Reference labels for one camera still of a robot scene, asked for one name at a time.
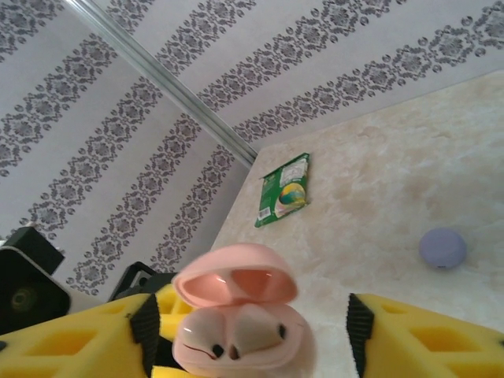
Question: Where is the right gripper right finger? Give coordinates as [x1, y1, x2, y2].
[346, 293, 504, 378]

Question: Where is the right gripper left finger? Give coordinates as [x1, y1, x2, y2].
[0, 293, 161, 378]

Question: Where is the pink earbud charging case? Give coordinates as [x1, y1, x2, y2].
[172, 243, 318, 378]

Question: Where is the purple earbud charging case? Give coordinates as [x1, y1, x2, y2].
[417, 227, 469, 271]

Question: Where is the green snack packet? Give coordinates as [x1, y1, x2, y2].
[254, 152, 312, 228]

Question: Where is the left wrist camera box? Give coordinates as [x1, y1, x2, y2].
[0, 226, 72, 335]

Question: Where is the aluminium frame post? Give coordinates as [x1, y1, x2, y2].
[65, 0, 259, 165]

